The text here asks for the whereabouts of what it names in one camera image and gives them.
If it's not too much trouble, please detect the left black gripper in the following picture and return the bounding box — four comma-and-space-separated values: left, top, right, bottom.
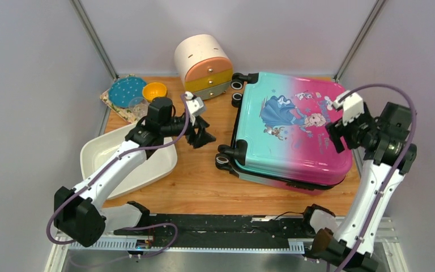
161, 114, 216, 149

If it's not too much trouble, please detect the pink and teal kids suitcase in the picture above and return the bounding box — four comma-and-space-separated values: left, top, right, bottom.
215, 72, 353, 194

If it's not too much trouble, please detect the white plastic basin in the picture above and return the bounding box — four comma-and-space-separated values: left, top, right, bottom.
80, 124, 177, 199

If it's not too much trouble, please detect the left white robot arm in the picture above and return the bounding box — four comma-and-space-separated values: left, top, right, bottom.
46, 92, 216, 247

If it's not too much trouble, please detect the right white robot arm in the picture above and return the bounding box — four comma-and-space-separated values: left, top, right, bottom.
300, 102, 417, 271

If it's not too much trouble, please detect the round pastel drawer cabinet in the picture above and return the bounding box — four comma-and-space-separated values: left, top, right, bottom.
174, 34, 233, 100

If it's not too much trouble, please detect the yellow bowl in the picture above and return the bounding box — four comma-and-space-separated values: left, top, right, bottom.
142, 82, 167, 102

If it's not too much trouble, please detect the clear glass cup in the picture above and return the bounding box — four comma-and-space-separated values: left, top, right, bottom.
128, 97, 150, 120

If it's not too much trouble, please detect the floral patterned placemat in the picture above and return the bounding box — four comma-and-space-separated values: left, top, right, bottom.
100, 74, 138, 123

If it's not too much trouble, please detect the blue polka dot plate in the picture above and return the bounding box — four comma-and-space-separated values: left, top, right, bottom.
108, 76, 147, 108

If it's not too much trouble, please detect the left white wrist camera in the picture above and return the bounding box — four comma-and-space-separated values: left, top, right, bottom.
184, 91, 206, 125

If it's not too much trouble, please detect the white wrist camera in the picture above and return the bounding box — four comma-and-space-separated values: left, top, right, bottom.
332, 90, 364, 126
184, 91, 206, 125

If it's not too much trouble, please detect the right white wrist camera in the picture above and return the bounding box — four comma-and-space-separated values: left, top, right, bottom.
332, 90, 364, 126

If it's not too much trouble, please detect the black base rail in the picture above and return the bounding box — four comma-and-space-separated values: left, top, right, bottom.
114, 214, 315, 253

